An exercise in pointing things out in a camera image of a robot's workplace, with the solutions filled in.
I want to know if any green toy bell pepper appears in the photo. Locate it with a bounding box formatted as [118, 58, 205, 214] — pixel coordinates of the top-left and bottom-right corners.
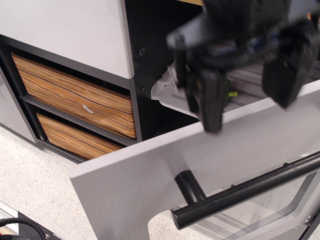
[224, 78, 239, 107]

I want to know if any lower wood-pattern storage bin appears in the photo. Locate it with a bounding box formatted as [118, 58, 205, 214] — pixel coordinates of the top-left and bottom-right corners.
[36, 112, 123, 160]

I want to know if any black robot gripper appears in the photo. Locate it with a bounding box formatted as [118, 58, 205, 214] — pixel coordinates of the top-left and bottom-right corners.
[166, 0, 320, 133]

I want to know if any grey oven rack shelf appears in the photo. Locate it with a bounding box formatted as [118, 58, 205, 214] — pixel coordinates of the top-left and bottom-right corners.
[150, 58, 320, 120]

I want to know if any black braided cable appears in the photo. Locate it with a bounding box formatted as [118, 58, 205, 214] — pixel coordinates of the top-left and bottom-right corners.
[0, 216, 40, 240]

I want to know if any wood-pattern storage bin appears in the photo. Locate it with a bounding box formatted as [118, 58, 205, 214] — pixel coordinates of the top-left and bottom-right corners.
[11, 52, 137, 139]
[36, 112, 123, 160]

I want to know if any grey toy oven door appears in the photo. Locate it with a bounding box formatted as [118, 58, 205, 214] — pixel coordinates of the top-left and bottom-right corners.
[68, 81, 320, 240]

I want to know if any upper wood-pattern storage bin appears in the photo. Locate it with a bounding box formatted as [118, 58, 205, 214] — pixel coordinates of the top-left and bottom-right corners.
[11, 52, 137, 139]

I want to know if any black oven door handle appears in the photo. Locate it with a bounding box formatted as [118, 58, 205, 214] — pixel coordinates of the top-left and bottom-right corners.
[170, 152, 320, 230]

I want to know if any wooden countertop edge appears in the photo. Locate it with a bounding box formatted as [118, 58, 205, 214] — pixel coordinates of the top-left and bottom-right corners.
[180, 0, 203, 6]

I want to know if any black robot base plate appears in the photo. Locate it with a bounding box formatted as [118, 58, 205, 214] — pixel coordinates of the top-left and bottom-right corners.
[17, 212, 62, 240]

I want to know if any grey toy kitchen cabinet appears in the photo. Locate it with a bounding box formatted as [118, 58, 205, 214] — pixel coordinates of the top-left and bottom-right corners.
[0, 0, 320, 165]

